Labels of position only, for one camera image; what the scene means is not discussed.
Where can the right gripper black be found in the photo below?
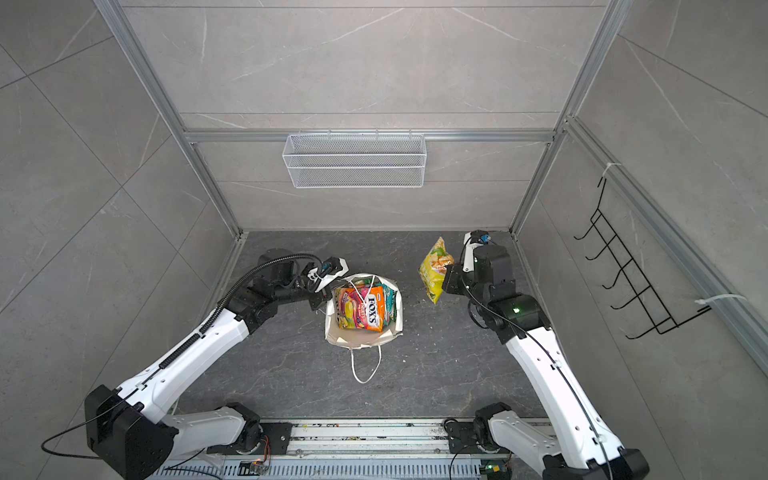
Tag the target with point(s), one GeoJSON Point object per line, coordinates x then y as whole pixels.
{"type": "Point", "coordinates": [452, 284]}

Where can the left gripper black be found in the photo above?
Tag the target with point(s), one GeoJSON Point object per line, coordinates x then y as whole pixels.
{"type": "Point", "coordinates": [322, 296]}

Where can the yellow green snack packet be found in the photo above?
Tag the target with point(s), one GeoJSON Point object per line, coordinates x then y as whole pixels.
{"type": "Point", "coordinates": [433, 269]}

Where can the orange pink Fox's candy packet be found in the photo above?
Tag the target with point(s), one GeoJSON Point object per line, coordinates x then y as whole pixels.
{"type": "Point", "coordinates": [361, 308]}

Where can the floral paper gift bag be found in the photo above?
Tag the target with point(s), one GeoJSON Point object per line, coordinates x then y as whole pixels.
{"type": "Point", "coordinates": [354, 340]}

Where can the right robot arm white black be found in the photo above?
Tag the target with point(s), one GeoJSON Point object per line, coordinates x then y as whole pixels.
{"type": "Point", "coordinates": [582, 446]}

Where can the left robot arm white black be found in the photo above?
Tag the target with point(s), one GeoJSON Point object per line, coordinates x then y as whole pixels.
{"type": "Point", "coordinates": [131, 427]}

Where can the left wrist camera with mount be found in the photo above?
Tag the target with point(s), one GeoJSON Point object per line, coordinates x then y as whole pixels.
{"type": "Point", "coordinates": [327, 272]}

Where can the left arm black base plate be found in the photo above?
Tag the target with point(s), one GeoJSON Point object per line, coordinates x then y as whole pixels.
{"type": "Point", "coordinates": [270, 438]}

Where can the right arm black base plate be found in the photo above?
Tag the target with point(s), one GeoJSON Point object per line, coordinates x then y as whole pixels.
{"type": "Point", "coordinates": [465, 437]}

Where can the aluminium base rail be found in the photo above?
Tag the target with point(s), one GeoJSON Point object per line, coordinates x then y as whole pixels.
{"type": "Point", "coordinates": [415, 448]}

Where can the black wire hook rack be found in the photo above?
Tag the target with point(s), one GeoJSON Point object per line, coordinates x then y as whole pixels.
{"type": "Point", "coordinates": [629, 271]}

